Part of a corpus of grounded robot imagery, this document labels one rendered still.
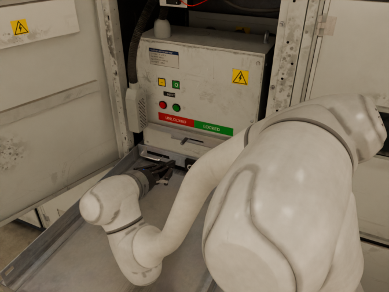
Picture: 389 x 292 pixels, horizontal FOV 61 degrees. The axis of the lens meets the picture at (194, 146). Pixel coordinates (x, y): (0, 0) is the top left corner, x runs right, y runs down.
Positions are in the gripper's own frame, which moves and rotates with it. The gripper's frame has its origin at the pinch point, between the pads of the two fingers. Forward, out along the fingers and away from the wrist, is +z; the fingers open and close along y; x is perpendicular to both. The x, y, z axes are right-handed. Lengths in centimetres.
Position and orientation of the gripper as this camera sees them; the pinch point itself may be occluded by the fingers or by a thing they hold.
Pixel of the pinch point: (168, 166)
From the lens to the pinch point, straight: 115.8
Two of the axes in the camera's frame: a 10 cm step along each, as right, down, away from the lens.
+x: 1.4, -9.5, -2.7
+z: 3.9, -2.0, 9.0
